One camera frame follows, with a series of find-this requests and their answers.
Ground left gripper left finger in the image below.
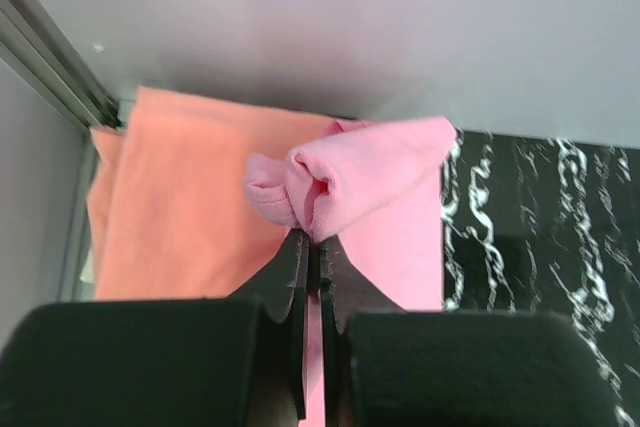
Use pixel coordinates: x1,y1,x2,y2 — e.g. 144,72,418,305
230,230,310,420

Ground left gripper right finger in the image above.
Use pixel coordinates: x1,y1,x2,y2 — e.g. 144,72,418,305
319,239,405,426

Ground pink t shirt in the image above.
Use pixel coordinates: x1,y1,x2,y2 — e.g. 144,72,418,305
243,115,459,427

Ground folded peach t shirt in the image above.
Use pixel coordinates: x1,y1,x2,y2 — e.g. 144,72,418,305
87,87,329,301

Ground left aluminium frame post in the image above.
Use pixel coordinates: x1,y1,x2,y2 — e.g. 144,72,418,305
1,0,122,130

